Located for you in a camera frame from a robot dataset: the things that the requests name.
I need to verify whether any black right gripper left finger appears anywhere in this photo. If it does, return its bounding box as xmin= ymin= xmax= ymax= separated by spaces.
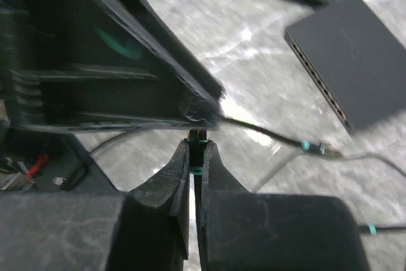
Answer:
xmin=1 ymin=141 xmax=189 ymax=270

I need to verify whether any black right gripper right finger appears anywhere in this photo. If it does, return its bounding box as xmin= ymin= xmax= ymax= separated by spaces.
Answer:
xmin=196 ymin=142 xmax=370 ymax=270

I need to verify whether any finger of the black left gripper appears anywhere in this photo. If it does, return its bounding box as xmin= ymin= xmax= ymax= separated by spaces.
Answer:
xmin=28 ymin=63 xmax=222 ymax=131
xmin=94 ymin=0 xmax=223 ymax=103

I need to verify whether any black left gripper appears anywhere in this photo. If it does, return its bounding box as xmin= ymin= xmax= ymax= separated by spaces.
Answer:
xmin=1 ymin=0 xmax=48 ymax=131

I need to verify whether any black ethernet cable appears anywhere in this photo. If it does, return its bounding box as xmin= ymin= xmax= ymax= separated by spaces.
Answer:
xmin=88 ymin=117 xmax=343 ymax=160
xmin=188 ymin=128 xmax=406 ymax=237

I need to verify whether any thin black power cord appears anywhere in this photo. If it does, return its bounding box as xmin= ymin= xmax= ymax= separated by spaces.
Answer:
xmin=253 ymin=152 xmax=406 ymax=193

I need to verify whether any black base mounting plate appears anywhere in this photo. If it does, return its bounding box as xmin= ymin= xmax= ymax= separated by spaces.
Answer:
xmin=1 ymin=121 xmax=117 ymax=194

